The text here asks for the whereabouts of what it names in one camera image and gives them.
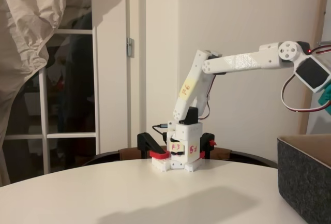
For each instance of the teal gripper black servo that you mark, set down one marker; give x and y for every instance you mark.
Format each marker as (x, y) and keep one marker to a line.
(326, 96)

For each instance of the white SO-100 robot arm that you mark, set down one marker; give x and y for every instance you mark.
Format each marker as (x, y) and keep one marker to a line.
(240, 62)

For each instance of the dark grey felt bin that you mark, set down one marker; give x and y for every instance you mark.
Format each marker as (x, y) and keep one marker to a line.
(302, 182)

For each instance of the thin metal rod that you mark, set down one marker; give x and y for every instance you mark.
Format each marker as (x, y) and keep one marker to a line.
(324, 43)

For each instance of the yellow tape label F6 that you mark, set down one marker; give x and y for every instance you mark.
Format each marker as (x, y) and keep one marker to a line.
(187, 87)

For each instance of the pale round label F5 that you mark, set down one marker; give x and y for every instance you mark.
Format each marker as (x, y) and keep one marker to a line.
(194, 149)

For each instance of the pale tape label F3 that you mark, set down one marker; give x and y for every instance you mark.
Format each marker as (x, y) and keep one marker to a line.
(176, 147)

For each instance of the silver door hinge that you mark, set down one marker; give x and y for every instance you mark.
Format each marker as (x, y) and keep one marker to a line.
(130, 48)

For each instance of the white framed glass door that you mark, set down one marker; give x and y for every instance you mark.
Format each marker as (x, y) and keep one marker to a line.
(95, 79)

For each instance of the beige crumpled curtain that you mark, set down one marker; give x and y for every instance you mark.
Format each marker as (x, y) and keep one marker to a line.
(20, 27)

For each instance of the wooden frame with translucent panel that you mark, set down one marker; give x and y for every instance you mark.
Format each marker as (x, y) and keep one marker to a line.
(314, 14)

